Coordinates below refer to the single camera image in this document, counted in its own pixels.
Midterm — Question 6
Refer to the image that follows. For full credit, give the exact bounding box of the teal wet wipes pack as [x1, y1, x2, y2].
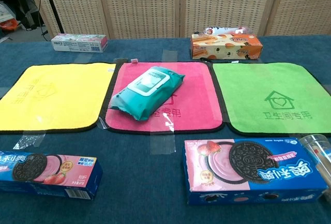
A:
[108, 66, 186, 122]

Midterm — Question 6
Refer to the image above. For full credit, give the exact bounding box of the orange snack box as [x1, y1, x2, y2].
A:
[190, 33, 264, 61]

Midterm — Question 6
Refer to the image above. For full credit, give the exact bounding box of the white pink toothpaste box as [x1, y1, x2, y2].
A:
[50, 33, 109, 53]

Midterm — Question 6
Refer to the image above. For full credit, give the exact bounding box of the large blue Oreo box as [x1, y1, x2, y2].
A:
[183, 137, 328, 205]

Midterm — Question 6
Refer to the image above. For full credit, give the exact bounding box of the small blue Oreo box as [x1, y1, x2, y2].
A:
[0, 151, 103, 201]

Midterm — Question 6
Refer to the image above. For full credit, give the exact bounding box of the pink cloth mat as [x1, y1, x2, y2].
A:
[99, 59, 228, 135]

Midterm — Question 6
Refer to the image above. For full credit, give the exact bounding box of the white red snack packet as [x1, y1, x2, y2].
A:
[205, 26, 253, 36]

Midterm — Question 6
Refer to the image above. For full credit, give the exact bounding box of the woven folding screen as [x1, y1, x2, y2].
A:
[24, 0, 331, 40]

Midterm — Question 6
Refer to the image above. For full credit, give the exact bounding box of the green cloth mat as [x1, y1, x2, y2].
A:
[208, 61, 331, 137]

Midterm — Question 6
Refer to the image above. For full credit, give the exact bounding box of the yellow cloth mat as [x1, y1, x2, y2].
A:
[0, 62, 117, 135]

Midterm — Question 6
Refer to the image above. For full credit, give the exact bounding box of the clear plastic cup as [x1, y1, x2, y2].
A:
[299, 134, 331, 203]

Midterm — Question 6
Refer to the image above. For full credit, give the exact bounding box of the wooden stick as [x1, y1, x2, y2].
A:
[312, 145, 331, 180]

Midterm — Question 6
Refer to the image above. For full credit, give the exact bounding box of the orange plastic bag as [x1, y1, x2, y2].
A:
[0, 19, 19, 31]

